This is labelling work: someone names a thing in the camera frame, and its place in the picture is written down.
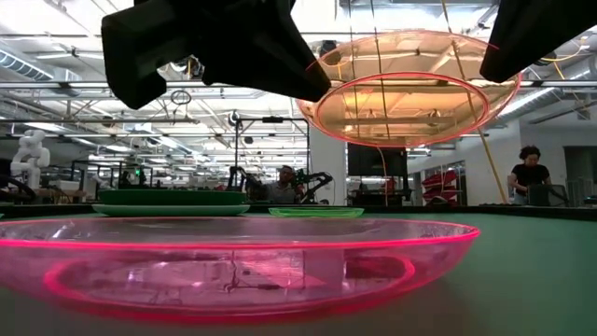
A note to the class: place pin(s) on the silver ventilation duct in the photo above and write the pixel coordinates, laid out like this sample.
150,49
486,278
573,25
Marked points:
28,65
536,100

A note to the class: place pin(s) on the red bin rack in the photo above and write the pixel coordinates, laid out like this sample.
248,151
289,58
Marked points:
440,179

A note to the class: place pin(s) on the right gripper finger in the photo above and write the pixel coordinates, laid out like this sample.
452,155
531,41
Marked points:
536,56
513,32

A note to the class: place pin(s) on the brown-stick clear dish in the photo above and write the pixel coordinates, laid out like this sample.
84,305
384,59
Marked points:
406,112

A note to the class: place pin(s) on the black monitor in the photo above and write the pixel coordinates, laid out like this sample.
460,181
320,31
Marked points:
368,161

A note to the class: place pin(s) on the clear green plastic plate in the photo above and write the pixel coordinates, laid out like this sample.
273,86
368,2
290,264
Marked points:
317,213

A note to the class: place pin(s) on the person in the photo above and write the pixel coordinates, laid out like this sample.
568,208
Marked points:
529,175
280,191

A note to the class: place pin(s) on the large dark green plate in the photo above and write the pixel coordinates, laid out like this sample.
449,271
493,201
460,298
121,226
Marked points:
172,197

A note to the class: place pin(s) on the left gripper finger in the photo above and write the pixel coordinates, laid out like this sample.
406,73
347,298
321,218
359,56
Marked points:
294,46
252,70

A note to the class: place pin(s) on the clear pink plastic plate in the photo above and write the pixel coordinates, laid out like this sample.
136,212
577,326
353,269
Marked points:
233,280

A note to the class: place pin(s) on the green table mat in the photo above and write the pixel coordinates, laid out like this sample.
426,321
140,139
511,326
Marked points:
536,280

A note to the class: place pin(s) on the black chair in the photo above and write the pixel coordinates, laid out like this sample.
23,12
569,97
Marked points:
548,195

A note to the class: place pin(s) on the white robot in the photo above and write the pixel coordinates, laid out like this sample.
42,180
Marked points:
30,158

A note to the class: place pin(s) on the black background robot arm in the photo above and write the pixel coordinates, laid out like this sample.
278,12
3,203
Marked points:
317,177
242,179

